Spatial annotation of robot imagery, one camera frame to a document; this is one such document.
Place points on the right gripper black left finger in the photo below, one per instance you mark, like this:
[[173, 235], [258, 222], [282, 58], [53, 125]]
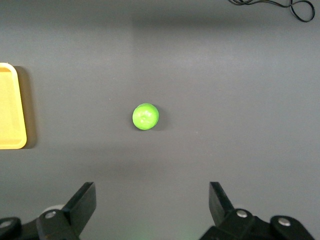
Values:
[[80, 207]]

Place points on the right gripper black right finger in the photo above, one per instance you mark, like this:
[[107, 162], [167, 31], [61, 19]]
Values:
[[221, 207]]

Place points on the green apple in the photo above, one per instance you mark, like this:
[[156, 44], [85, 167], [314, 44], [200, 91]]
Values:
[[145, 116]]

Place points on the yellow plastic tray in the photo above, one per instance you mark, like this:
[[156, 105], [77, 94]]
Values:
[[10, 110]]

